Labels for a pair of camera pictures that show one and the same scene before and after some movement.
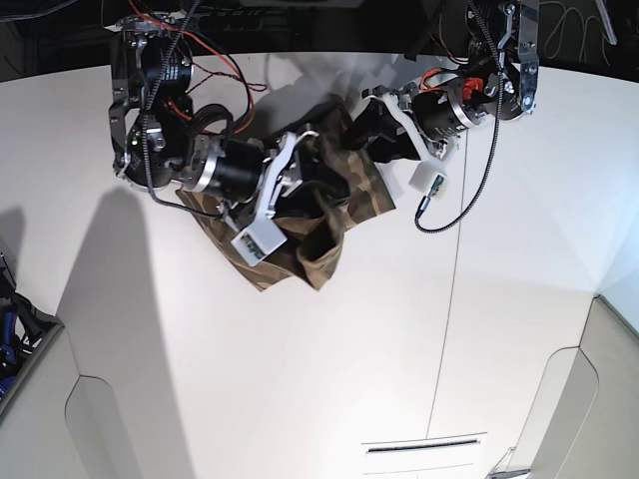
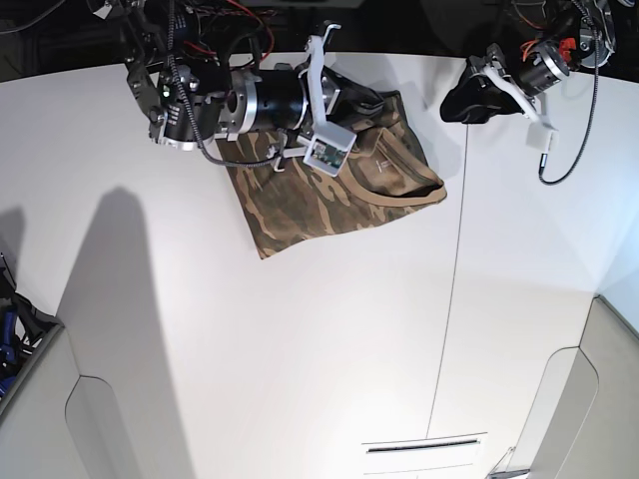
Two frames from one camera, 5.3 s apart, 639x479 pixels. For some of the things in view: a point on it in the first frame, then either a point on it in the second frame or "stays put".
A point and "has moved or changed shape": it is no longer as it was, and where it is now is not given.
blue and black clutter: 23,326 stays put
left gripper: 252,184 to 295,100
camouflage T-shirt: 314,246 has moved or changed shape
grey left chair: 62,424 stays put
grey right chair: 584,422 stays put
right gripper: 436,117 to 536,69
